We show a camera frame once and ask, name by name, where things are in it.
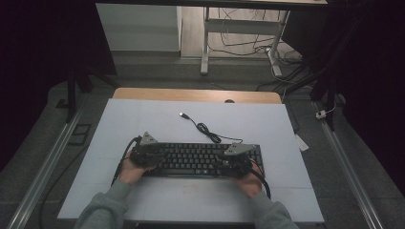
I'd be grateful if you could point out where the black floor cable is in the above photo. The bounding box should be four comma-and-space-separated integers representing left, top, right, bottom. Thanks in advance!
38, 142, 91, 229

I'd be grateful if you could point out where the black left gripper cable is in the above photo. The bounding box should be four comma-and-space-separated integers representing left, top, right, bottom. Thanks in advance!
110, 135, 142, 187

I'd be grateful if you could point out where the black metal stand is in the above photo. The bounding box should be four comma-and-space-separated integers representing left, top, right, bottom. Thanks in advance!
65, 63, 119, 124
286, 63, 339, 132

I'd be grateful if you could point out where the white-legged desk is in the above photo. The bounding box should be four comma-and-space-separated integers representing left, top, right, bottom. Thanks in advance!
95, 0, 329, 77

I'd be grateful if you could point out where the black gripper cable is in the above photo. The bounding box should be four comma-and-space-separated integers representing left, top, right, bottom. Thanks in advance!
110, 135, 142, 187
249, 158, 272, 200

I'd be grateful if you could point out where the black keyboard USB cable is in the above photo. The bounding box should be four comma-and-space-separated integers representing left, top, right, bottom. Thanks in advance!
179, 112, 244, 145

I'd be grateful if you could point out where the aluminium floor rail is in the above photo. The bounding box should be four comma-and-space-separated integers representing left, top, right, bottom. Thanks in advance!
313, 101, 387, 229
6, 104, 86, 229

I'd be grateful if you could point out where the dark curtain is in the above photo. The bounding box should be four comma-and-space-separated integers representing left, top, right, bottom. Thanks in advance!
283, 0, 405, 194
0, 0, 118, 175

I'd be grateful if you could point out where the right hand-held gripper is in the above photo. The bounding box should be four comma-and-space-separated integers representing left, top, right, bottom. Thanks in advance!
221, 142, 256, 178

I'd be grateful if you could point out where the grey cabinet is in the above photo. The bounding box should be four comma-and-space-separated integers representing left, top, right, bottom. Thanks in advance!
96, 3, 182, 52

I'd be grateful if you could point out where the tangle of black floor cables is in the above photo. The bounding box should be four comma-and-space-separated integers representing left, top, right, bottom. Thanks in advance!
208, 8, 309, 94

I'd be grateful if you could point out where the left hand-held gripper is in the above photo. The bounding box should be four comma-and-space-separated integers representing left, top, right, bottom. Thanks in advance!
129, 131, 160, 169

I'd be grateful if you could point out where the person's right hand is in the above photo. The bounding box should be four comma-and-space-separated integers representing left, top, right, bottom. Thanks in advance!
230, 166, 264, 198

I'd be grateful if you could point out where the black computer keyboard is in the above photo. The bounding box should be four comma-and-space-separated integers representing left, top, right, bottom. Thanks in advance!
137, 141, 266, 178

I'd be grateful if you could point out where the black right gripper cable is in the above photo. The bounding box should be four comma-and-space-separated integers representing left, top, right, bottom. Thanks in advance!
249, 158, 272, 200

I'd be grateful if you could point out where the black floor socket plate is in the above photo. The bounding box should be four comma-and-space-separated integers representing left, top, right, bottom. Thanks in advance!
68, 123, 93, 147

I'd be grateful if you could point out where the white paper tag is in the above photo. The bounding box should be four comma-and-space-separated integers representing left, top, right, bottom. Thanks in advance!
294, 133, 310, 153

